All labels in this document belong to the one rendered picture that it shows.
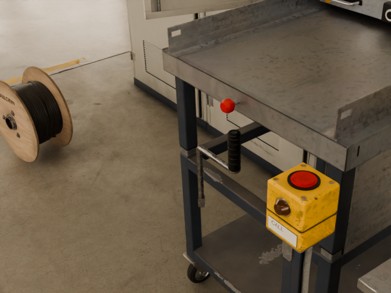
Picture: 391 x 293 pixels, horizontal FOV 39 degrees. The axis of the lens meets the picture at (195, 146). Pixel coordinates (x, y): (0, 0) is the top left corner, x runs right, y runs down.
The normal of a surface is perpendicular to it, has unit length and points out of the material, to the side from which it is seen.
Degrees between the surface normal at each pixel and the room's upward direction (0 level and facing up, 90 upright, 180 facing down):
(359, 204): 90
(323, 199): 90
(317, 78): 0
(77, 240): 0
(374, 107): 90
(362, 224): 90
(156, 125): 0
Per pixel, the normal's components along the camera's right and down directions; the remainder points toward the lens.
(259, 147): -0.81, 0.34
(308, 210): 0.59, 0.41
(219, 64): -0.04, -0.84
